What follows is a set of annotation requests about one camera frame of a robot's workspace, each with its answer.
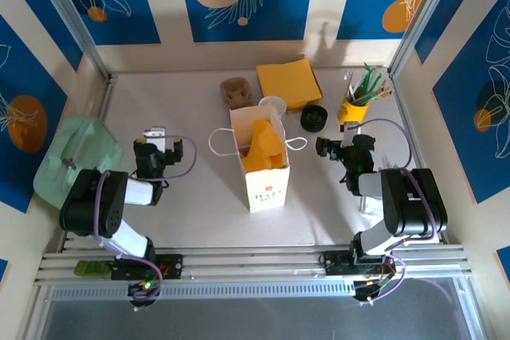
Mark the yellow paper napkin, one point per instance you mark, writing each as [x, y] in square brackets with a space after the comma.
[263, 145]

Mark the white paper gift bag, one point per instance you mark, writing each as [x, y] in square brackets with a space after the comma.
[265, 192]

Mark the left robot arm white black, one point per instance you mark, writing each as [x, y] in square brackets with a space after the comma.
[95, 204]

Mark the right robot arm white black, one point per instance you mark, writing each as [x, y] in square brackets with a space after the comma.
[414, 204]

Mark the stack of black lids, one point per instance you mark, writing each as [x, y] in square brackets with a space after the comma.
[314, 117]

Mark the yellow utensil holder cup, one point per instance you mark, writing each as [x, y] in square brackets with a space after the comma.
[352, 111]

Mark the mint green lunch bag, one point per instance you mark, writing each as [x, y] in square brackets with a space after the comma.
[91, 145]

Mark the clear plastic packet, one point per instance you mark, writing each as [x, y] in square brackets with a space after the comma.
[372, 206]

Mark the wooden stirrer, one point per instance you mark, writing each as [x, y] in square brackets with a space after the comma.
[383, 87]
[383, 95]

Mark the stack of paper cups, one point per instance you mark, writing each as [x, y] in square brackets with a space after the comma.
[275, 103]

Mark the white wrapped straw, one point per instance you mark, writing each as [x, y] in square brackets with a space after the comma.
[350, 87]

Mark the stack of yellow napkins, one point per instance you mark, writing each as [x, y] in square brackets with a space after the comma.
[287, 81]

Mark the brown cardboard cup carrier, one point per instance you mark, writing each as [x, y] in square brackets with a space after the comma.
[235, 89]

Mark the green translucent block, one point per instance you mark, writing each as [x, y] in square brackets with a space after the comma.
[93, 269]

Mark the left controller board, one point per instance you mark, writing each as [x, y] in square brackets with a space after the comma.
[144, 287]

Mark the controller board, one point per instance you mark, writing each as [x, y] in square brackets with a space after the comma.
[144, 287]
[372, 290]

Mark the right controller board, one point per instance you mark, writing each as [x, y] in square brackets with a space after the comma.
[372, 290]

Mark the grey metal panel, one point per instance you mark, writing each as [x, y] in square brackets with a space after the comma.
[255, 320]

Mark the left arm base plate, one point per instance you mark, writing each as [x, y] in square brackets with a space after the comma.
[171, 266]

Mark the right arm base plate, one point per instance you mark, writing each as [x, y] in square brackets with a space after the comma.
[336, 264]

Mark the aluminium front frame rail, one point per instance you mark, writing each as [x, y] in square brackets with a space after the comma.
[255, 262]

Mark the aluminium frame post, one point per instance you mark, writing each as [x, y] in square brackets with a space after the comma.
[422, 13]
[71, 17]

